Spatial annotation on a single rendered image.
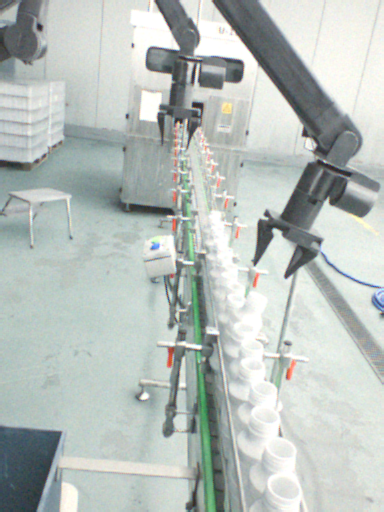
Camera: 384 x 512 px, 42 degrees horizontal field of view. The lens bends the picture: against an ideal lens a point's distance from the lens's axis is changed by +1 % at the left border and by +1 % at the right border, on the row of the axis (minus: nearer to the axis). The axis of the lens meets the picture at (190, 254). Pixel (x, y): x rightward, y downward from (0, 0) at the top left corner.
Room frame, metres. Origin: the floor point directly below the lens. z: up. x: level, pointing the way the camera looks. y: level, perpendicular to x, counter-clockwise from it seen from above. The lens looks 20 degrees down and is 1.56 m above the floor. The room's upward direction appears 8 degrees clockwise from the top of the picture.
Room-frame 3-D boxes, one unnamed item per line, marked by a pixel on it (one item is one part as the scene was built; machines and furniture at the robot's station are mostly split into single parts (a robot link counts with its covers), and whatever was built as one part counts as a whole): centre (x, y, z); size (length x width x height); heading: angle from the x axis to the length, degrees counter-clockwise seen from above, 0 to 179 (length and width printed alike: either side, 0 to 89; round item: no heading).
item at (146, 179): (6.27, 0.29, 1.05); 1.60 x 1.40 x 2.10; 4
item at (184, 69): (1.27, 0.07, 1.57); 0.07 x 0.06 x 0.07; 95
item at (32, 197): (4.30, 1.49, 0.21); 0.61 x 0.47 x 0.41; 57
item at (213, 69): (1.28, 0.04, 1.60); 0.12 x 0.09 x 0.12; 95
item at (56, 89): (9.01, 3.20, 0.59); 1.25 x 1.03 x 1.17; 5
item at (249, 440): (0.54, -0.13, 1.08); 0.06 x 0.06 x 0.17
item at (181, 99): (1.27, 0.08, 1.51); 0.10 x 0.07 x 0.07; 94
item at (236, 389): (0.66, -0.12, 1.08); 0.06 x 0.06 x 0.17
